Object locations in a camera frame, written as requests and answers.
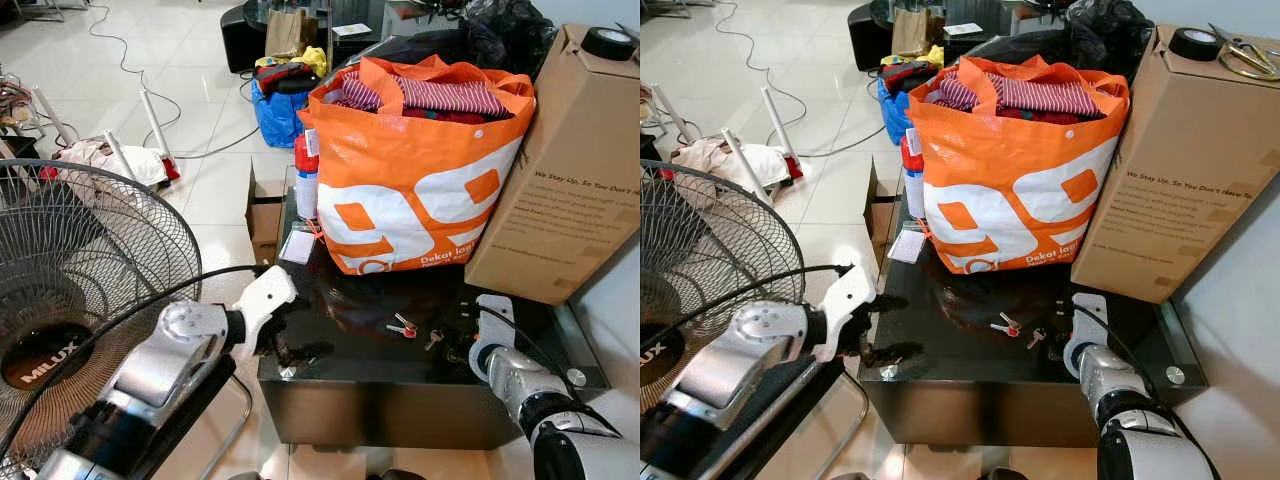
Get white paper tag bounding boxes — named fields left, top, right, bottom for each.
left=887, top=229, right=928, bottom=265
left=279, top=229, right=319, bottom=265

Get black glass top table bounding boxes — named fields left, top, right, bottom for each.
left=858, top=190, right=1209, bottom=449
left=256, top=190, right=612, bottom=451

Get small open cardboard box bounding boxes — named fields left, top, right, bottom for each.
left=246, top=163, right=293, bottom=267
left=864, top=160, right=906, bottom=269

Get red and white spray can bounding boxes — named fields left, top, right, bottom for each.
left=900, top=127, right=927, bottom=221
left=293, top=127, right=322, bottom=222

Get orange and white shopping bag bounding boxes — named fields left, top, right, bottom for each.
left=297, top=54, right=538, bottom=277
left=905, top=54, right=1132, bottom=277

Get blue plastic bag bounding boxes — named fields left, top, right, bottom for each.
left=877, top=78, right=916, bottom=147
left=249, top=78, right=307, bottom=150

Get white pole with red foot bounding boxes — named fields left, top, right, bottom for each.
left=138, top=84, right=183, bottom=183
left=760, top=85, right=803, bottom=181

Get tall brown cardboard box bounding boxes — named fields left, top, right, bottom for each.
left=1070, top=24, right=1280, bottom=305
left=464, top=22, right=641, bottom=307

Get pale cloth heap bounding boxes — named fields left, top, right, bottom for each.
left=672, top=137, right=791, bottom=191
left=52, top=138, right=169, bottom=189

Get red striped cloth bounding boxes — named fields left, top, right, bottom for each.
left=938, top=70, right=1111, bottom=123
left=338, top=70, right=515, bottom=123

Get yellow cloth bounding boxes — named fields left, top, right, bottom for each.
left=254, top=46, right=329, bottom=80
left=880, top=45, right=946, bottom=71

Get black box speaker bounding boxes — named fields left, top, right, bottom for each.
left=219, top=4, right=269, bottom=74
left=847, top=3, right=894, bottom=72

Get brown paper bag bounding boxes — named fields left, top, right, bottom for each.
left=264, top=8, right=320, bottom=60
left=890, top=8, right=944, bottom=59

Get black rubbish bag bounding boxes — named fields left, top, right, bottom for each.
left=1062, top=0, right=1157, bottom=73
left=458, top=0, right=557, bottom=73

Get black tape roll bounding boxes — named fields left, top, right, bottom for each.
left=1169, top=27, right=1222, bottom=63
left=582, top=27, right=639, bottom=62

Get golden scissors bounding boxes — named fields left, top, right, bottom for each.
left=1207, top=22, right=1280, bottom=82

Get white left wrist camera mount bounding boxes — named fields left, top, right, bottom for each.
left=815, top=264, right=879, bottom=362
left=232, top=265, right=300, bottom=353

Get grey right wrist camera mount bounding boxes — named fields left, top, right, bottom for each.
left=469, top=293, right=518, bottom=379
left=1063, top=292, right=1110, bottom=379

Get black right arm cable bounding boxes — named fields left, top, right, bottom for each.
left=1072, top=303, right=1171, bottom=406
left=478, top=303, right=585, bottom=403

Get metal tube chair frame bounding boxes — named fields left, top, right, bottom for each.
left=150, top=372, right=254, bottom=480
left=740, top=370, right=869, bottom=480

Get black wire guard standing fan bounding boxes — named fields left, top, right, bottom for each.
left=640, top=160, right=807, bottom=413
left=0, top=157, right=204, bottom=476

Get thin floor cable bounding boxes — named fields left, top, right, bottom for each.
left=86, top=0, right=263, bottom=161
left=716, top=0, right=887, bottom=159

